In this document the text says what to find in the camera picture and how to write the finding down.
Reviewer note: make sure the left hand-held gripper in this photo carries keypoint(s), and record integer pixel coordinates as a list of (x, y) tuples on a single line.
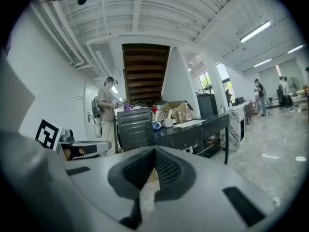
[(49, 134)]

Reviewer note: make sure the person's left hand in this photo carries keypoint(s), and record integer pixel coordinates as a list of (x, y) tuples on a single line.
[(73, 153)]

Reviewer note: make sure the white bottle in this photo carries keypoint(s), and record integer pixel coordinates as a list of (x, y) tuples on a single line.
[(222, 110)]

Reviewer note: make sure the wooden staircase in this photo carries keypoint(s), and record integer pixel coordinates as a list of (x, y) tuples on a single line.
[(144, 74)]

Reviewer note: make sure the dark tall cabinet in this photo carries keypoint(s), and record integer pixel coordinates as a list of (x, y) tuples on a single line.
[(207, 105)]

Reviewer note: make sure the white ceramic mug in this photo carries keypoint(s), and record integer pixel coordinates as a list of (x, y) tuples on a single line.
[(168, 123)]

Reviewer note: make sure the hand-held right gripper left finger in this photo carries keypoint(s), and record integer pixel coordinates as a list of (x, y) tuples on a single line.
[(96, 178)]

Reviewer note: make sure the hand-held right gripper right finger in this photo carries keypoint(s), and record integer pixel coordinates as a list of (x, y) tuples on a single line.
[(205, 178)]

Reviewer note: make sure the blue ceramic mug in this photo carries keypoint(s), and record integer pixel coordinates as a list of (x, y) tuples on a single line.
[(155, 125)]

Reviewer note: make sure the window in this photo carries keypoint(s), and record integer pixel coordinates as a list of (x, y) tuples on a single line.
[(205, 82)]

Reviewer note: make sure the black marble vanity counter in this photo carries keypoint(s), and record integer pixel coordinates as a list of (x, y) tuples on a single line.
[(193, 134)]

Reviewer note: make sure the standing fan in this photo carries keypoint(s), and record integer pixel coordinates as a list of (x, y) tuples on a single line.
[(293, 86)]

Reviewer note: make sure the purple container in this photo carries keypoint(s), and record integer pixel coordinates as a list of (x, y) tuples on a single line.
[(127, 107)]

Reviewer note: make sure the dark grey washing machine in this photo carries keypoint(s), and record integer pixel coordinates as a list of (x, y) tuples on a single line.
[(134, 129)]

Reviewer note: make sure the white marble counter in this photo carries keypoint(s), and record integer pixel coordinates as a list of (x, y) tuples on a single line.
[(235, 129)]

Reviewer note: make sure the cardboard box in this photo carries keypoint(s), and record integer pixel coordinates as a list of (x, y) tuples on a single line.
[(178, 107)]

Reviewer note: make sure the ceiling tube light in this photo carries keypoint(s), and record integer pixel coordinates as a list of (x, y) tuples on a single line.
[(263, 62), (256, 32), (295, 49), (114, 89)]

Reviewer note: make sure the clear plastic water bottle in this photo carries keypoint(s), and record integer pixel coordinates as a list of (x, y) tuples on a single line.
[(153, 109)]

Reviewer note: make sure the white sink basin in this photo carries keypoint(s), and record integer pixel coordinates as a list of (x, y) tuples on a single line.
[(190, 122)]

